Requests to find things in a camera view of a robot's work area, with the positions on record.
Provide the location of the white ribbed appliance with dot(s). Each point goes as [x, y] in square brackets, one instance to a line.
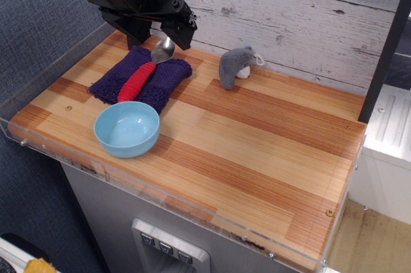
[381, 179]

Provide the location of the grey plush toy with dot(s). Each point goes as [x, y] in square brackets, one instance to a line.
[236, 63]

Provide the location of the yellow object at corner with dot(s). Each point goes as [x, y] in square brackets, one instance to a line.
[39, 266]

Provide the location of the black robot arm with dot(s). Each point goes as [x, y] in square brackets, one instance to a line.
[134, 18]

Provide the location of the light blue bowl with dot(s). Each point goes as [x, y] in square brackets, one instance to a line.
[127, 129]

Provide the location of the grey cabinet with dispenser panel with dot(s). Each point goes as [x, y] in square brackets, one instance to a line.
[135, 234]

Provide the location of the clear acrylic guard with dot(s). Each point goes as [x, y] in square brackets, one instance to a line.
[266, 163]

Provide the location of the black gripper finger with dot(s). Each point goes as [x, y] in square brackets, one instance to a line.
[180, 29]
[137, 31]

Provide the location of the red handled metal spoon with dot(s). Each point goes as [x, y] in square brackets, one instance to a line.
[161, 52]

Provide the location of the purple folded cloth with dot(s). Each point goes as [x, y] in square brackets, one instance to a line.
[157, 90]

